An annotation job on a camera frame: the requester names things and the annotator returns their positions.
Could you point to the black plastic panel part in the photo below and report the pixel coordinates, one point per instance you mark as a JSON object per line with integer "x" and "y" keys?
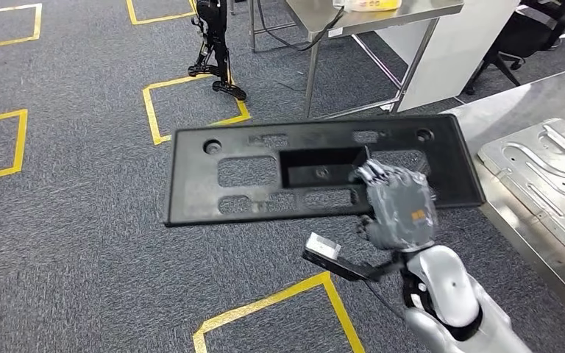
{"x": 190, "y": 185}

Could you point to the stamped silver metal plate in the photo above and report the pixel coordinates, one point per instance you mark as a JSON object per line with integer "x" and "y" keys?
{"x": 545, "y": 195}

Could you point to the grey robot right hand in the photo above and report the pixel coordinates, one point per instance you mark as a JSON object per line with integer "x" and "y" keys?
{"x": 399, "y": 209}

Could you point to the white cabinet desk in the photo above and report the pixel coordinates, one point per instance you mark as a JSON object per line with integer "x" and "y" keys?
{"x": 458, "y": 58}

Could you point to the yellow packaged item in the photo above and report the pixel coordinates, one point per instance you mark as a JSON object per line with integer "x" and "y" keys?
{"x": 370, "y": 5}

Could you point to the stainless steel workbench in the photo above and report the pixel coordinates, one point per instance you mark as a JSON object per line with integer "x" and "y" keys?
{"x": 516, "y": 102}

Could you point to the small stainless steel table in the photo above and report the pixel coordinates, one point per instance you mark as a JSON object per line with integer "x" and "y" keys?
{"x": 385, "y": 17}

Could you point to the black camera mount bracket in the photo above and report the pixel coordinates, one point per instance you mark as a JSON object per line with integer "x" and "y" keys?
{"x": 350, "y": 270}

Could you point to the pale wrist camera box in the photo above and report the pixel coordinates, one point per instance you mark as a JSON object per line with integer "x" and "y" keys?
{"x": 322, "y": 247}

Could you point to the black robot legs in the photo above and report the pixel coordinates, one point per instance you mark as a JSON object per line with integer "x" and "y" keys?
{"x": 213, "y": 19}

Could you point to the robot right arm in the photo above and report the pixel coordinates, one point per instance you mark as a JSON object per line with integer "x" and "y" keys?
{"x": 448, "y": 287}

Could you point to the black office chair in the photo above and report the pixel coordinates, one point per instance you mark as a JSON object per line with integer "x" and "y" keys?
{"x": 521, "y": 34}

